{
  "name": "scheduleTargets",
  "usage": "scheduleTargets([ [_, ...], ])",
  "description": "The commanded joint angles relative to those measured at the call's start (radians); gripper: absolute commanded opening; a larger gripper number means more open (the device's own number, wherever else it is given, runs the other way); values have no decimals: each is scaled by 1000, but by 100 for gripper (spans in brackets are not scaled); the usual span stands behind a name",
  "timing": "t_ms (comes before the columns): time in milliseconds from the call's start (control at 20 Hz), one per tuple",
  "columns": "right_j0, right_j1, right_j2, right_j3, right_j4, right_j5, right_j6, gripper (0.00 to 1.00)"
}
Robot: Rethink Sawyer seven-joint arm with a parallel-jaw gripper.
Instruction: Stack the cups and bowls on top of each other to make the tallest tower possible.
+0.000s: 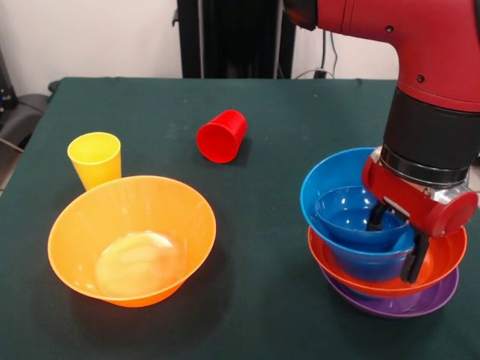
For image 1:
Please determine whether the large blue bowl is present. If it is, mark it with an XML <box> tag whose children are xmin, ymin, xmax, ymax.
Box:
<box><xmin>299</xmin><ymin>147</ymin><xmax>418</xmax><ymax>263</ymax></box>

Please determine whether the yellow cup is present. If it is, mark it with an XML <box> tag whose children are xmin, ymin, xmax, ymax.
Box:
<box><xmin>67</xmin><ymin>131</ymin><xmax>123</xmax><ymax>191</ymax></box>

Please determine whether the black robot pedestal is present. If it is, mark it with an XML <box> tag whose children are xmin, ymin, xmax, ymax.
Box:
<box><xmin>172</xmin><ymin>0</ymin><xmax>303</xmax><ymax>80</ymax></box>

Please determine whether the shallow purple bowl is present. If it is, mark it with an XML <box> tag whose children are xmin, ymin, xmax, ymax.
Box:
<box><xmin>318</xmin><ymin>264</ymin><xmax>460</xmax><ymax>319</ymax></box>

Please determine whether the dark green tablecloth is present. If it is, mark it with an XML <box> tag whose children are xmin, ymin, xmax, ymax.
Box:
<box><xmin>0</xmin><ymin>76</ymin><xmax>480</xmax><ymax>360</ymax></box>

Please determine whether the straight-walled teal blue bowl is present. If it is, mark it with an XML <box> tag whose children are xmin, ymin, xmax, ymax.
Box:
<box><xmin>328</xmin><ymin>249</ymin><xmax>409</xmax><ymax>283</ymax></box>

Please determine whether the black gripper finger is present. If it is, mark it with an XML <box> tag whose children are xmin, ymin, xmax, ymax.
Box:
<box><xmin>366</xmin><ymin>202</ymin><xmax>389</xmax><ymax>232</ymax></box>
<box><xmin>400</xmin><ymin>231</ymin><xmax>430</xmax><ymax>284</ymax></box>

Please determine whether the red cup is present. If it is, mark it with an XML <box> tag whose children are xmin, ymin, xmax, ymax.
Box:
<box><xmin>196</xmin><ymin>109</ymin><xmax>249</xmax><ymax>164</ymax></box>

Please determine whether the black hanging cable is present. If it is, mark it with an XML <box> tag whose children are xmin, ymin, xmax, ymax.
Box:
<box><xmin>321</xmin><ymin>30</ymin><xmax>339</xmax><ymax>76</ymax></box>

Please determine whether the shallow red-orange bowl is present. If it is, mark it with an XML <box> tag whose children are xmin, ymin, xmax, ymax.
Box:
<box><xmin>307</xmin><ymin>223</ymin><xmax>469</xmax><ymax>299</ymax></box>

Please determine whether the large orange bowl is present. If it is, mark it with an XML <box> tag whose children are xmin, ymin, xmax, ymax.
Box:
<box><xmin>47</xmin><ymin>175</ymin><xmax>218</xmax><ymax>308</ymax></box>

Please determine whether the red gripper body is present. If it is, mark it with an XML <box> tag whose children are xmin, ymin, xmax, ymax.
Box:
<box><xmin>361</xmin><ymin>146</ymin><xmax>480</xmax><ymax>239</ymax></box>

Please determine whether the small dark blue bowl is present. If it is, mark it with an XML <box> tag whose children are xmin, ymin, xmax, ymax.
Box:
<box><xmin>314</xmin><ymin>186</ymin><xmax>410</xmax><ymax>242</ymax></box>

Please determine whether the black chair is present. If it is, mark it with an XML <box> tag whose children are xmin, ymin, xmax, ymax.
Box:
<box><xmin>0</xmin><ymin>93</ymin><xmax>50</xmax><ymax>151</ymax></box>

